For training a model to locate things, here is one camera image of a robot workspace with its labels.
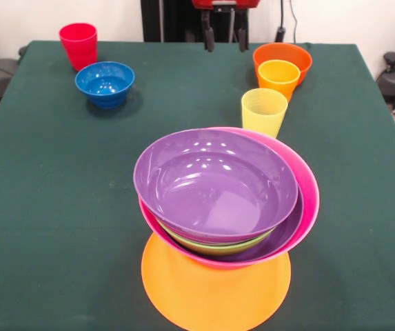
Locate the light green plastic bowl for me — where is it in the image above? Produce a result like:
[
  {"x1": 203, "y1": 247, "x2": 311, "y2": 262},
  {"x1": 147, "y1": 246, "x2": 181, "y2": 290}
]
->
[{"x1": 155, "y1": 220, "x2": 276, "y2": 257}]

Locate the orange plastic cup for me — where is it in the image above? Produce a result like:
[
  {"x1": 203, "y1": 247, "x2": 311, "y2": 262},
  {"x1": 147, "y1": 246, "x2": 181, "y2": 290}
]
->
[{"x1": 257, "y1": 59, "x2": 301, "y2": 103}]

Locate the dark green tablecloth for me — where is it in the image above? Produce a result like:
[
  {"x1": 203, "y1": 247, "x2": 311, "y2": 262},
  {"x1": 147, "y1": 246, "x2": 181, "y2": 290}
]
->
[{"x1": 0, "y1": 40, "x2": 395, "y2": 331}]

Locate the black hanging cable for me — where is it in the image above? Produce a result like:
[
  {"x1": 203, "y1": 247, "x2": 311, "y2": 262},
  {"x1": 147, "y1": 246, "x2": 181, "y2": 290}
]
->
[{"x1": 274, "y1": 0, "x2": 298, "y2": 44}]

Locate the red plastic cup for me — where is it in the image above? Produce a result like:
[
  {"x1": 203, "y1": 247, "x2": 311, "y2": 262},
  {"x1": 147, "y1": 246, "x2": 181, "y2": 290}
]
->
[{"x1": 59, "y1": 22, "x2": 99, "y2": 72}]

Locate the small red-orange plastic bowl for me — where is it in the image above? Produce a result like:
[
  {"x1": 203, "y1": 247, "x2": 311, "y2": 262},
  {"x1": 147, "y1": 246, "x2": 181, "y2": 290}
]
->
[{"x1": 252, "y1": 42, "x2": 313, "y2": 86}]

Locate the blue plastic bowl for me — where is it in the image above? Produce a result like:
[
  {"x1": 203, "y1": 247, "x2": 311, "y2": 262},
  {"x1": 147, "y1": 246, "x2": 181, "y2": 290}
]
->
[{"x1": 74, "y1": 61, "x2": 136, "y2": 110}]

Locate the yellow plastic cup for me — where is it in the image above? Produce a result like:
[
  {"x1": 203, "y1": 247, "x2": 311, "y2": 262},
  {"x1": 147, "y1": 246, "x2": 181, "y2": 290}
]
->
[{"x1": 241, "y1": 88, "x2": 289, "y2": 139}]

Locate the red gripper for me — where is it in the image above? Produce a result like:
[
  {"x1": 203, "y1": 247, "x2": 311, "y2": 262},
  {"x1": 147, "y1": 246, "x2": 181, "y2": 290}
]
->
[{"x1": 192, "y1": 0, "x2": 261, "y2": 53}]

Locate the purple plastic bowl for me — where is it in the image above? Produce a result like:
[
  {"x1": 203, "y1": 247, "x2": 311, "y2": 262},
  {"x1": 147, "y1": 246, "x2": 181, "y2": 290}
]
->
[
  {"x1": 133, "y1": 128, "x2": 299, "y2": 244},
  {"x1": 214, "y1": 192, "x2": 305, "y2": 262}
]

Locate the large pink plastic bowl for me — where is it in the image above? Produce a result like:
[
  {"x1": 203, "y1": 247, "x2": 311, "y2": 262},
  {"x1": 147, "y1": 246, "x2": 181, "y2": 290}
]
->
[{"x1": 138, "y1": 126, "x2": 321, "y2": 271}]

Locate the large orange plastic bowl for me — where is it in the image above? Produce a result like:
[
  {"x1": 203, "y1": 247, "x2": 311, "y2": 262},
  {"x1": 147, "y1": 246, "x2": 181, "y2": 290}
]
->
[{"x1": 141, "y1": 232, "x2": 292, "y2": 331}]

